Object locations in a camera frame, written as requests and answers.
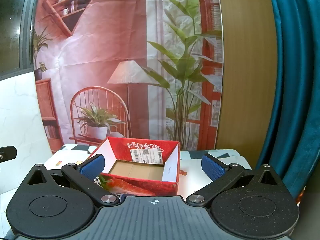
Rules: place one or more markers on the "teal curtain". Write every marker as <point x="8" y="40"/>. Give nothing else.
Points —
<point x="297" y="80"/>

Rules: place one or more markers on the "grey window frame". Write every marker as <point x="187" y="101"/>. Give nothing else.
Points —
<point x="25" y="25"/>

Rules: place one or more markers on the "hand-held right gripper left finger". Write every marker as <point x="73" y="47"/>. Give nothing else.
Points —
<point x="92" y="167"/>

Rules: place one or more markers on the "red strawberry print cardboard box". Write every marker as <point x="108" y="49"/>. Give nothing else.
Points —
<point x="140" y="183"/>

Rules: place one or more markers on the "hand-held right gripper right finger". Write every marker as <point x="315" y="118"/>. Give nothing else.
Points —
<point x="214" y="167"/>

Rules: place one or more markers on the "wooden wall panel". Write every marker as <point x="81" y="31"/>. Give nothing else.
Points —
<point x="247" y="67"/>

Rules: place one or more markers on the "printed room scene wall tapestry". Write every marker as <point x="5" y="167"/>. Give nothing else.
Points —
<point x="105" y="55"/>

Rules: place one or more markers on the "white patterned tablecloth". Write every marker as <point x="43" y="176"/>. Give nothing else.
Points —
<point x="191" y="181"/>

